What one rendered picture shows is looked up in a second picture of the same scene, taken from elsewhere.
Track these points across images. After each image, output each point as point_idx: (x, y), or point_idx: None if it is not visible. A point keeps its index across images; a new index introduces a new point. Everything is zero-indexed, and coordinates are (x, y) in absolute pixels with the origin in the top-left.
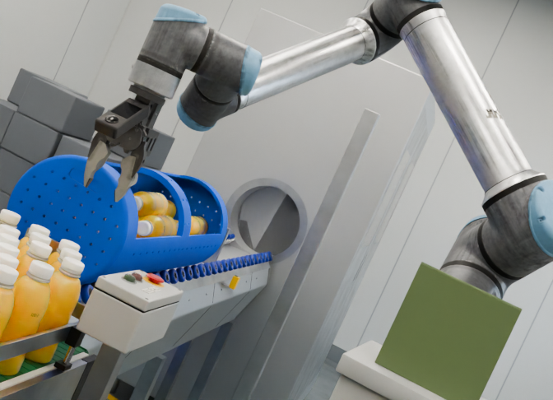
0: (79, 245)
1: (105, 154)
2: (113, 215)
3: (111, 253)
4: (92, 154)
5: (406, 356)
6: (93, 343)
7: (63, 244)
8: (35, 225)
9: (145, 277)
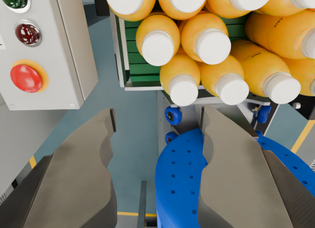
0: (200, 157)
1: (206, 187)
2: (184, 201)
3: (163, 164)
4: (260, 163)
5: None
6: (159, 133)
7: (187, 79)
8: (242, 90)
9: (43, 75)
